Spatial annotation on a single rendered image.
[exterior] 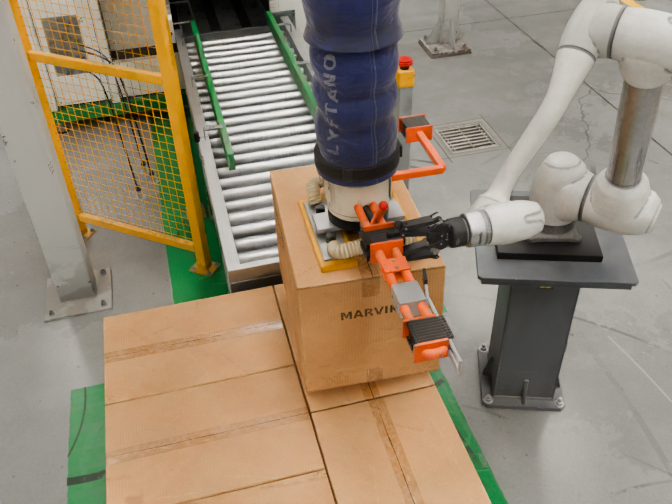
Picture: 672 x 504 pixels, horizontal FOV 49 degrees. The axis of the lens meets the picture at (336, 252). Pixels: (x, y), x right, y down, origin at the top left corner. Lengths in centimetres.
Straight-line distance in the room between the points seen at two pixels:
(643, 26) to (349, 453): 136
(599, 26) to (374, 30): 61
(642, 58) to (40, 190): 232
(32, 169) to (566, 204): 206
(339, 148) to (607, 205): 91
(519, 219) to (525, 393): 123
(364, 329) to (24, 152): 169
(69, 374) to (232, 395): 114
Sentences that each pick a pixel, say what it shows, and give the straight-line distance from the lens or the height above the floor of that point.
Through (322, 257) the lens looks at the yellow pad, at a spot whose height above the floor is 105.
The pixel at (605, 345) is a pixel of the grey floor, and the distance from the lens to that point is 333.
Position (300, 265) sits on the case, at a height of 103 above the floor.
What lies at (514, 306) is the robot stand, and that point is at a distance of 265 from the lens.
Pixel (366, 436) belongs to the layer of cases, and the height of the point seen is 54.
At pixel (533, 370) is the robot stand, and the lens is 290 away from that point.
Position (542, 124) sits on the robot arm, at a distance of 198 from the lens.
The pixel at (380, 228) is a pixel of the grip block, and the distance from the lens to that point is 182.
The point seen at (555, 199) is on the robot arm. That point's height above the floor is 94.
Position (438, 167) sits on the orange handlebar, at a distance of 209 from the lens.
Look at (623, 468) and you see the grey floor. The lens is 293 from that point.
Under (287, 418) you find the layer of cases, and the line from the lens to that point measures 223.
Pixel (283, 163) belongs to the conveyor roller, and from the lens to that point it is 332.
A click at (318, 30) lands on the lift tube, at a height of 164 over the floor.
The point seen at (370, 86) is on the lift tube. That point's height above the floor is 151.
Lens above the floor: 229
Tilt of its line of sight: 39 degrees down
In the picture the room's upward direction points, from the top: 2 degrees counter-clockwise
